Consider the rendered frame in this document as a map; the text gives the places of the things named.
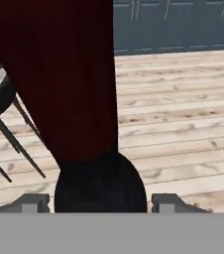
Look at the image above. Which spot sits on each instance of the dark red wine bottle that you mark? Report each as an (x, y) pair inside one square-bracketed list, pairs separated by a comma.
[(67, 82)]

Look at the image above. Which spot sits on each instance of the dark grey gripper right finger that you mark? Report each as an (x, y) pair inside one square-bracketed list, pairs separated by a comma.
[(165, 202)]

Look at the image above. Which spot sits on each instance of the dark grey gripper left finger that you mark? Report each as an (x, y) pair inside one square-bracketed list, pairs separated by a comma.
[(31, 202)]

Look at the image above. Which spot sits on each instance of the blue-grey cupboard run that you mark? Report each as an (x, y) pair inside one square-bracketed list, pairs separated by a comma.
[(173, 25)]

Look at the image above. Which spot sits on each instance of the black round stool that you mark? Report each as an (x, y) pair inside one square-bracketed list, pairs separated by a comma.
[(0, 96)]

